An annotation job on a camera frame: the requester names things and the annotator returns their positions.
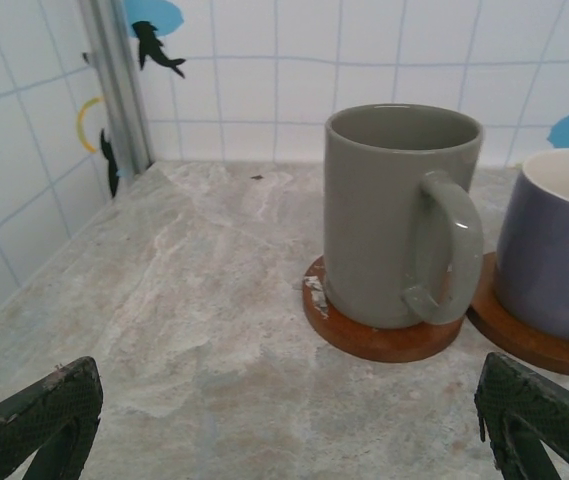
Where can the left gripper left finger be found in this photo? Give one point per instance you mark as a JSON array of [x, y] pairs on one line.
[[39, 425]]

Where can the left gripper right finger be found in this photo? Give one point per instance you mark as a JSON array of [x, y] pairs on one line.
[[539, 425]]

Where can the plain round wooden coaster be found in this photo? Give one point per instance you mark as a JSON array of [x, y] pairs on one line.
[[524, 345]]

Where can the purple ceramic mug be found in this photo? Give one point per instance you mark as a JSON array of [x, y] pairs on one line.
[[549, 250]]

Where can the scratched round wooden coaster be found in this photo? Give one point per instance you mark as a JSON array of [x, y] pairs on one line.
[[379, 342]]

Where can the blue disc shark sticker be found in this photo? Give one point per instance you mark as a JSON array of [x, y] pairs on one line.
[[156, 15]]

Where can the aluminium frame post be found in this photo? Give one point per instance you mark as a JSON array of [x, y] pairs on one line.
[[119, 100]]

